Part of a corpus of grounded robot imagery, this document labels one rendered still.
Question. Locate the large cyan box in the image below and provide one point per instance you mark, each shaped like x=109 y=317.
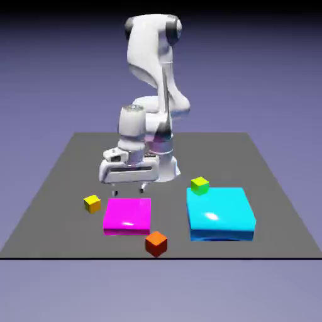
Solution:
x=219 y=212

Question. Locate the large magenta box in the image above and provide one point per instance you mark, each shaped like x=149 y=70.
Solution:
x=127 y=215

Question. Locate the small orange cube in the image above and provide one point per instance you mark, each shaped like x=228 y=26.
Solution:
x=156 y=244

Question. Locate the small green cube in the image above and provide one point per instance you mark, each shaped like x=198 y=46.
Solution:
x=199 y=186

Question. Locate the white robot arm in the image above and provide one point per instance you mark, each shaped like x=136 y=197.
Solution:
x=143 y=63

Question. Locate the small yellow cube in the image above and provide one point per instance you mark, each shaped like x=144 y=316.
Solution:
x=92 y=204

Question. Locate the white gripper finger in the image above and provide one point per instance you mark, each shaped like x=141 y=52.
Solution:
x=115 y=190
x=143 y=187

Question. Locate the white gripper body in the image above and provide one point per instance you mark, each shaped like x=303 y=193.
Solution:
x=130 y=173

